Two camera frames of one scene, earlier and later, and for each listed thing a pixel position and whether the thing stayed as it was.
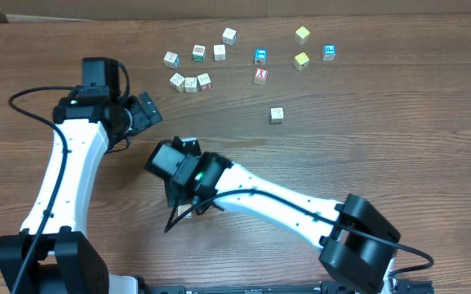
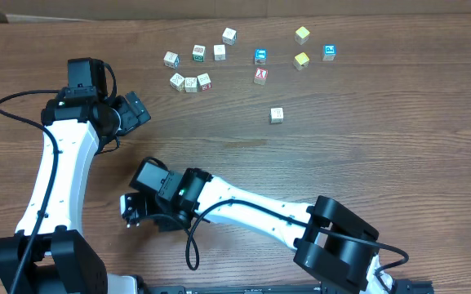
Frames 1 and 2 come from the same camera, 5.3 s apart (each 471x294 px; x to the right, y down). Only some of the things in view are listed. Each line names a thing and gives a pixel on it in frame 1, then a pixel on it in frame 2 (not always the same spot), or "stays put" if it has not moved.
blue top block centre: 260,56 stays put
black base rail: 393,287 stays put
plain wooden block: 276,115 stays put
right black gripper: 174,193 to 133,208
